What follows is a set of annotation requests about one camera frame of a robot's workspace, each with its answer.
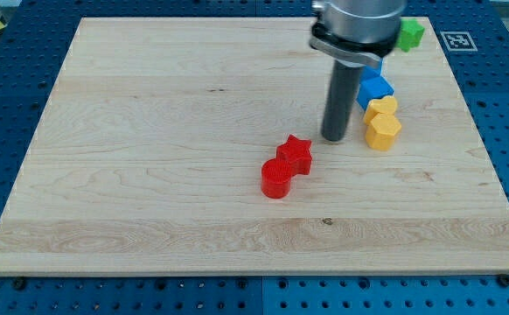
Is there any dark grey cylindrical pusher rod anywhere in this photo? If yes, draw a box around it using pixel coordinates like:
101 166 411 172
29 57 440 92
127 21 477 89
321 60 363 142

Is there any red star block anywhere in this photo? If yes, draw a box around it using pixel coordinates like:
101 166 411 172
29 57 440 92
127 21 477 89
276 135 312 175

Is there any green star block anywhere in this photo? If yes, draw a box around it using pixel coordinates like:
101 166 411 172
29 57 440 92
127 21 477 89
396 18 425 52

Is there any blue block behind rod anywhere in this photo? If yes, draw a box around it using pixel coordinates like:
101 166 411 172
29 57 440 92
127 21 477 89
359 59 383 81

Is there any blue cube block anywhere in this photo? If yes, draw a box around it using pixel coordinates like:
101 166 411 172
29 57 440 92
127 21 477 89
357 76 394 110

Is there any yellow heart block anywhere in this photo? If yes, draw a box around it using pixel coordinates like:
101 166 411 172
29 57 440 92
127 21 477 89
363 95 398 125

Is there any yellow hexagon block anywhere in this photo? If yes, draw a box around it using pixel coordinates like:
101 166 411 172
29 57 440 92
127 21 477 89
365 114 402 151

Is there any white fiducial marker tag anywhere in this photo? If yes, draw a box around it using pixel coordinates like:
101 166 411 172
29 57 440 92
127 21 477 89
440 31 478 52

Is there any red cylinder block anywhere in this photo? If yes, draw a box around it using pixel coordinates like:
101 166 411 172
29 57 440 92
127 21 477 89
261 158 293 199

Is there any light wooden board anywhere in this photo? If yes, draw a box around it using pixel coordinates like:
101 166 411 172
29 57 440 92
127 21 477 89
0 17 509 277

